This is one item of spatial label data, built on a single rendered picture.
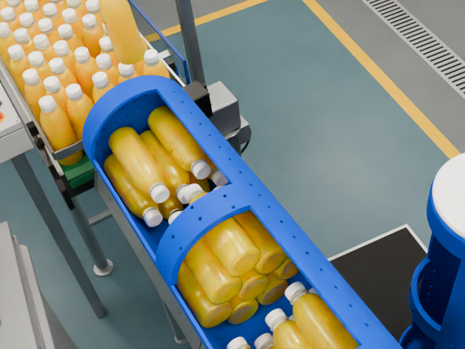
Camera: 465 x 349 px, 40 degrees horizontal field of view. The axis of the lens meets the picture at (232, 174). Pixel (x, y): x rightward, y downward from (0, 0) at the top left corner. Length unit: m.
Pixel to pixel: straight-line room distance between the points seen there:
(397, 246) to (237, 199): 1.32
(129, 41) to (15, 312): 0.68
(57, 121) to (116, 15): 0.34
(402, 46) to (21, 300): 2.57
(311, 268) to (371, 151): 1.84
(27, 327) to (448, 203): 0.92
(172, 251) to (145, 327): 1.31
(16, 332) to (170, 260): 0.34
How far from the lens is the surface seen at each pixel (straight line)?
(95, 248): 2.57
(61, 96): 1.78
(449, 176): 1.54
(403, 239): 2.50
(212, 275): 1.24
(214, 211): 1.22
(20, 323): 1.38
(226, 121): 1.99
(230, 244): 1.21
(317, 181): 2.84
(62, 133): 1.76
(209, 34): 3.64
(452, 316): 1.70
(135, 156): 1.46
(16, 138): 1.75
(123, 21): 1.59
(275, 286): 1.35
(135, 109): 1.57
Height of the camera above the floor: 2.19
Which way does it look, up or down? 49 degrees down
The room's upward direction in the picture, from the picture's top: 9 degrees counter-clockwise
